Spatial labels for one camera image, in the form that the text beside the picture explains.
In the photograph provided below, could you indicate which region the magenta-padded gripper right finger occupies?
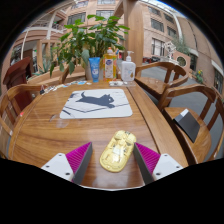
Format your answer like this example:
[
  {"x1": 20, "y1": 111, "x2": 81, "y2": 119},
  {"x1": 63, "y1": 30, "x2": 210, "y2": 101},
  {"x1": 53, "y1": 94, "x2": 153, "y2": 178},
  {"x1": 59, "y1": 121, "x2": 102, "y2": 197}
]
[{"x1": 133, "y1": 142, "x2": 184, "y2": 186}]

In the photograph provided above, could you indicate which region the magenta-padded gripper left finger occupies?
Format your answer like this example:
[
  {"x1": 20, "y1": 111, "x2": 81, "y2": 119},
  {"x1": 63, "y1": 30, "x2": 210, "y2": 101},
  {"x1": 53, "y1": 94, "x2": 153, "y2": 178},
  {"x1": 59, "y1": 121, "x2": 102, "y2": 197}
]
[{"x1": 40, "y1": 142, "x2": 94, "y2": 185}]

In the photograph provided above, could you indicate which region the yellow computer mouse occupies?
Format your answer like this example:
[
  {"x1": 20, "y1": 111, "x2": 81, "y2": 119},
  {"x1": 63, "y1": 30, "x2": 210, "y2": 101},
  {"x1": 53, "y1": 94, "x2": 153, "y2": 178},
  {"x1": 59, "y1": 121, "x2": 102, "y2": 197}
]
[{"x1": 99, "y1": 130, "x2": 137, "y2": 173}]

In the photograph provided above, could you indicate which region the white cat print mouse pad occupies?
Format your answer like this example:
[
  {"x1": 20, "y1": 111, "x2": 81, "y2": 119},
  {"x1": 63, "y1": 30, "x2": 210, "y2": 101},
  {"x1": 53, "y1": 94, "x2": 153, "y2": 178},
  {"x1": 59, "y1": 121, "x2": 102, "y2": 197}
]
[{"x1": 59, "y1": 88, "x2": 134, "y2": 120}]

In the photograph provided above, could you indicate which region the wooden armchair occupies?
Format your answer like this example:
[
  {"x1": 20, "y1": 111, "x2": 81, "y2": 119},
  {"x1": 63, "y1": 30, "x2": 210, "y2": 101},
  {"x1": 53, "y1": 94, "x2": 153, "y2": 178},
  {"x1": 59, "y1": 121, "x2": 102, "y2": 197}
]
[
  {"x1": 0, "y1": 83, "x2": 43, "y2": 160},
  {"x1": 134, "y1": 61, "x2": 190, "y2": 101},
  {"x1": 59, "y1": 64, "x2": 88, "y2": 85},
  {"x1": 158, "y1": 83, "x2": 224, "y2": 166}
]

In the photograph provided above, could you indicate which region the black notebook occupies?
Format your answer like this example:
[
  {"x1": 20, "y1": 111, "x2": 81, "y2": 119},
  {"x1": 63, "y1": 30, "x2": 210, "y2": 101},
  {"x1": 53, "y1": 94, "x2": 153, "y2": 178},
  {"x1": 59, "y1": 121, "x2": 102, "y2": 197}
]
[{"x1": 173, "y1": 108, "x2": 202, "y2": 144}]

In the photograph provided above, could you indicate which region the wooden planter box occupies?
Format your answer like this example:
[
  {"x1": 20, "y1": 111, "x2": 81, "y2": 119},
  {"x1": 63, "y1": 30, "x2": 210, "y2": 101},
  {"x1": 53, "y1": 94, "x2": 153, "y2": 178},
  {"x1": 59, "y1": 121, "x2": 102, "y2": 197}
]
[{"x1": 27, "y1": 65, "x2": 86, "y2": 86}]

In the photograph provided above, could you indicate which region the white crumpled wrapper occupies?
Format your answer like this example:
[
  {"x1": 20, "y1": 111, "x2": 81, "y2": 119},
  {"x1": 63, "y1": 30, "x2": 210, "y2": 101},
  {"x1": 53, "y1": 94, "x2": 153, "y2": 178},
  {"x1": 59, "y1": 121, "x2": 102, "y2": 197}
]
[{"x1": 109, "y1": 80, "x2": 125, "y2": 87}]

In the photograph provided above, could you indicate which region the dark red wooden chair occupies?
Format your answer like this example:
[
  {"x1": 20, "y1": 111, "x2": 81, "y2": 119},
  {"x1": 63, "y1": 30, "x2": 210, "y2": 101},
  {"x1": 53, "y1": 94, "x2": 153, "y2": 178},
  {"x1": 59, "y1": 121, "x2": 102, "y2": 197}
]
[{"x1": 2, "y1": 56, "x2": 35, "y2": 112}]

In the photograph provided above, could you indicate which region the blue squeeze tube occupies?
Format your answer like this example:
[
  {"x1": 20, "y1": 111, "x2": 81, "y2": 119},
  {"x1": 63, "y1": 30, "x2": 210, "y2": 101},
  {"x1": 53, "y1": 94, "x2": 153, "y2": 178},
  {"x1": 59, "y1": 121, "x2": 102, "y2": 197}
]
[{"x1": 88, "y1": 56, "x2": 102, "y2": 83}]

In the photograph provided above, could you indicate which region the white pump bottle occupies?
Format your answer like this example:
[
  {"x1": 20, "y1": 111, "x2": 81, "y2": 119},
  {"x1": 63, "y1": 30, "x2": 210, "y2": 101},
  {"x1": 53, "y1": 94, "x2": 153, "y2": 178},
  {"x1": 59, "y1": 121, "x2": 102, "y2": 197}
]
[{"x1": 120, "y1": 50, "x2": 137, "y2": 83}]

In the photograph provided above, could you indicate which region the yellow dish soap bottle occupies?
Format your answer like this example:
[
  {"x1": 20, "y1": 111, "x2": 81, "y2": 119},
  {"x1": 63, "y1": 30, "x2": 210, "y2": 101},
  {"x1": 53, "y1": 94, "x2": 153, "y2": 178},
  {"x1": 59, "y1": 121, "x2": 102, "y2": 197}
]
[{"x1": 102, "y1": 47, "x2": 118, "y2": 83}]

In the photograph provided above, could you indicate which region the white outdoor sculpture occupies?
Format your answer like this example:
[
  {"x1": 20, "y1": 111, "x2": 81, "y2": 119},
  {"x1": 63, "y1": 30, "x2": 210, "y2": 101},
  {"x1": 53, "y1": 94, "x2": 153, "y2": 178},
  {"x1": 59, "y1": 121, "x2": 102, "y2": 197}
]
[{"x1": 163, "y1": 40, "x2": 178, "y2": 63}]

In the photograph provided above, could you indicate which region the green potted plant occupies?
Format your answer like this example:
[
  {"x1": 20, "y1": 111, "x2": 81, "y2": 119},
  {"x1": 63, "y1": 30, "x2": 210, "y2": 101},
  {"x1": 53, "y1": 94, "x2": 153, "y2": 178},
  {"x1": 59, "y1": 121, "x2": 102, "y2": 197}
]
[{"x1": 49, "y1": 14, "x2": 131, "y2": 82}]

